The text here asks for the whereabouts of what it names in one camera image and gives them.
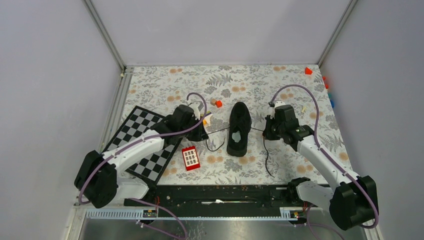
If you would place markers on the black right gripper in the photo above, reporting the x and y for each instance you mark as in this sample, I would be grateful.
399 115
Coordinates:
267 133

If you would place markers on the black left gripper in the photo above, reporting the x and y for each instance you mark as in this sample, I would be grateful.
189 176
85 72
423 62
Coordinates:
200 134

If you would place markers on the black shoelace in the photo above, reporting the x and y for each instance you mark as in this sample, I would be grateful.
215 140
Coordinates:
263 140

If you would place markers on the black sneaker shoe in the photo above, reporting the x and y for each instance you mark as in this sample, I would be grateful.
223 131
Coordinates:
240 122

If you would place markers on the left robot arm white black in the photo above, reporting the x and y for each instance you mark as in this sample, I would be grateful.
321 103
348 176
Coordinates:
98 182

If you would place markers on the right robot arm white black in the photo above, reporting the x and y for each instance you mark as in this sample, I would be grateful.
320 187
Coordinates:
350 199

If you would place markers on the multicolour toy brick stack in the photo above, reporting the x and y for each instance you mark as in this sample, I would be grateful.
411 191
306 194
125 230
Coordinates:
207 119

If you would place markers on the red toy calculator block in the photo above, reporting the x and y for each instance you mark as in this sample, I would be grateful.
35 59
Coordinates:
190 158

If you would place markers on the small wooden cube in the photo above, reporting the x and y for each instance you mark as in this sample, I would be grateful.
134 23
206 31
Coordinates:
213 101

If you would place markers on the small red cube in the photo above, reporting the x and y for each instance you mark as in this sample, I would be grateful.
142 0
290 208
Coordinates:
218 104

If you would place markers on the floral patterned table mat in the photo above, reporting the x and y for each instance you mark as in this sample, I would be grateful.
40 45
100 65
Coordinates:
161 89

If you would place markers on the black white chessboard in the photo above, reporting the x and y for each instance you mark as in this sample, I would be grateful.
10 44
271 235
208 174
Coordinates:
146 160

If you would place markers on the red triangular block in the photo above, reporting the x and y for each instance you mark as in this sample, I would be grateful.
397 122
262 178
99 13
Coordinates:
308 71

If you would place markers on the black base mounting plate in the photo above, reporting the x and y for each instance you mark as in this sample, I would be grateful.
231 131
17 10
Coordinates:
236 199

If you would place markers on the grey slotted cable duct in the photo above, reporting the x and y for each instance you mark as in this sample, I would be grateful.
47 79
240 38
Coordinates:
276 214

